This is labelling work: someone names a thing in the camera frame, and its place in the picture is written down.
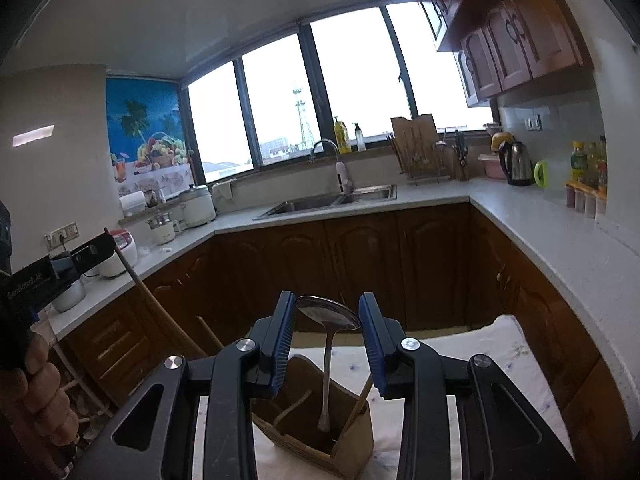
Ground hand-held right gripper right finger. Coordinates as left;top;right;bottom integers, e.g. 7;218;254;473
357;292;583;480

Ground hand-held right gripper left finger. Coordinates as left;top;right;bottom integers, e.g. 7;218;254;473
70;290;298;480

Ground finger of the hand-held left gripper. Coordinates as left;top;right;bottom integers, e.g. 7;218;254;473
50;232;118;283

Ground metal spoon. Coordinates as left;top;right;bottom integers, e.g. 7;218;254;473
296;296;362;435

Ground wooden chopstick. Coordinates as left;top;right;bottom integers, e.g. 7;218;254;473
346;377;372;435
116;242;207;358
196;316;224;351

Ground wooden utensil holder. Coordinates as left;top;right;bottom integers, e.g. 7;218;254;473
251;355;375;478

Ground person's left hand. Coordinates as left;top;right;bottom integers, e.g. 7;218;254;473
0;330;79;450

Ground red and white rice cooker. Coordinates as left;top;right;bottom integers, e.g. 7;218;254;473
97;229;138;279

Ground metal inner pot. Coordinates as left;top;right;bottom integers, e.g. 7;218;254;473
52;280;87;313

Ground paper towel roll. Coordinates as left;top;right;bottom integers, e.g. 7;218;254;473
119;192;147;218

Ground small white cooking pot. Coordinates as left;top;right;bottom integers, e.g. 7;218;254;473
146;212;182;246

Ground white floral tablecloth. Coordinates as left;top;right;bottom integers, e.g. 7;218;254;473
192;315;576;480

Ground steel sink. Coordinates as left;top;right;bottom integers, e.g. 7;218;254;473
252;184;398;221

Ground grey dish cloth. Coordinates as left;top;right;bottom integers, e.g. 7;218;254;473
212;180;236;206

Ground chrome faucet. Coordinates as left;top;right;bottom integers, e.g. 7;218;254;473
309;139;353;193

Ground wooden cutting board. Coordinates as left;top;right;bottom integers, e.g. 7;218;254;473
391;114;438;176

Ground yellow detergent bottle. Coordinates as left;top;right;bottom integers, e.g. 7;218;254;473
333;116;352;155

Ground pink container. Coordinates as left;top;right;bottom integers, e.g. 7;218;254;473
477;154;508;179

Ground steel electric kettle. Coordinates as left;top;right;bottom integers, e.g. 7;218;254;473
498;140;535;187

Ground row of spice jars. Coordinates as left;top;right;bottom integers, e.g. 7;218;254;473
566;182;608;219

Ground dark framed window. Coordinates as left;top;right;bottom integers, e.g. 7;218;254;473
185;2;501;183

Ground green label bottle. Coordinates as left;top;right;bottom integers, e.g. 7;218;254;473
571;141;587;183

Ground dark sauce bottle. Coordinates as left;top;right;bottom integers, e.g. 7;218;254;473
586;141;601;188

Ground red label bottle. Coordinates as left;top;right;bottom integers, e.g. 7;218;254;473
596;135;609;196

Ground wooden upper cabinets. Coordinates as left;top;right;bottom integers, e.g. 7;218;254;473
405;0;596;108

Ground wall outlet strip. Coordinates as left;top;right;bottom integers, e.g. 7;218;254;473
45;222;81;251

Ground tropical fruit wall poster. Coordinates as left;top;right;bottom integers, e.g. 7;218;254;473
106;78;193;196

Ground wire dish rack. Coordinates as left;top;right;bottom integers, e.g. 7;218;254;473
400;160;451;184

